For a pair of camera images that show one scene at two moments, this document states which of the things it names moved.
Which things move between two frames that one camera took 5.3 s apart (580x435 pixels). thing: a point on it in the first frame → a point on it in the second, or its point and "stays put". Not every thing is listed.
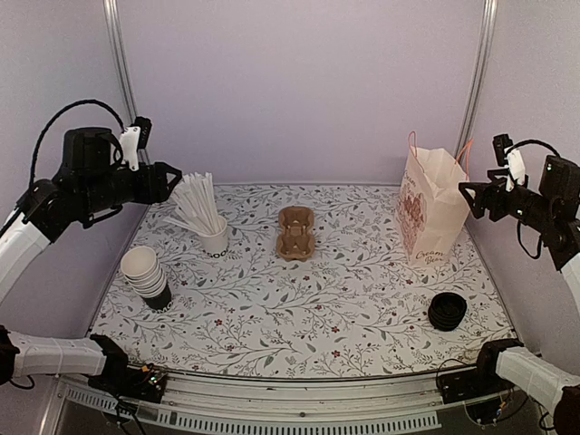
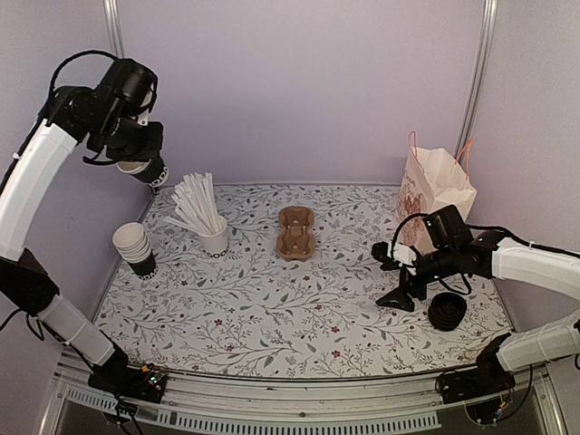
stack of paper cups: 141,269 → 133,246
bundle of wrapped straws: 195,201 stays put
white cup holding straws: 216,246 stays put
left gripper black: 153,188 → 152,149
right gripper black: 496,188 → 401,295
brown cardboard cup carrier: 295,238 stays put
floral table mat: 317,282 stays put
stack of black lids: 446,311 stays put
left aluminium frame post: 112,19 stays put
